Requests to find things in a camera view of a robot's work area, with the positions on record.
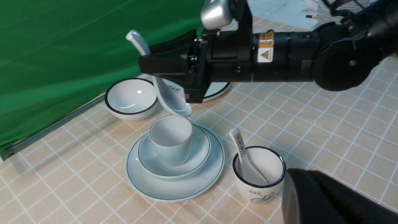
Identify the pale green plain plate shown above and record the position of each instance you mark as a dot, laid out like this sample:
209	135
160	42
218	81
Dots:
180	190

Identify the small black-rimmed white bowl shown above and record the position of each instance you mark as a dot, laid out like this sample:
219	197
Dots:
117	103

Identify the black-rimmed illustrated plate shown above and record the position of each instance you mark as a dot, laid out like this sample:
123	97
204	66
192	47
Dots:
217	90

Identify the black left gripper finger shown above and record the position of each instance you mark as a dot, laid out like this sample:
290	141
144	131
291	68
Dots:
312	197

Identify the pale green wide bowl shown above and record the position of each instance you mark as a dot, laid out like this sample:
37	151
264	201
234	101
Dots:
156	167

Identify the plain white ceramic spoon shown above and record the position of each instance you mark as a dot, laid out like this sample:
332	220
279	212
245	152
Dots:
171	101

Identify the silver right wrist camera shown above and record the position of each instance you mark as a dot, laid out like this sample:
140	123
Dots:
216	14

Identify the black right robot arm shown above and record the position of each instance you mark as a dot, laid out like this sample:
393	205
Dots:
336	57

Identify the person in striped shirt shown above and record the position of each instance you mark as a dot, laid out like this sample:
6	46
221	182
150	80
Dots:
354	6

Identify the checkered beige tablecloth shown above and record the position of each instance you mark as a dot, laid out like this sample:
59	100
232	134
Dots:
76	175

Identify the pale green plain cup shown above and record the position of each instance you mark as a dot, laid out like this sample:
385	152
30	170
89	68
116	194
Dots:
172	137

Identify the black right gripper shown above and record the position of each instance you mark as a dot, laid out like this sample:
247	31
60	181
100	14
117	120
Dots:
224	55

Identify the black-rimmed illustrated cup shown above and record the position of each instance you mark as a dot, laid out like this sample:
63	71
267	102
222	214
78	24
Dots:
268	163

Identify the white spoon with characters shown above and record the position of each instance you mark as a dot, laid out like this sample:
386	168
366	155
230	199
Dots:
249	172

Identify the green backdrop cloth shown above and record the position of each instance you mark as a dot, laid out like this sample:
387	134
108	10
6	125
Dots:
57	55

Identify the grey metal backdrop bar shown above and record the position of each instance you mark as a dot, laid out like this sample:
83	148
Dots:
28	141

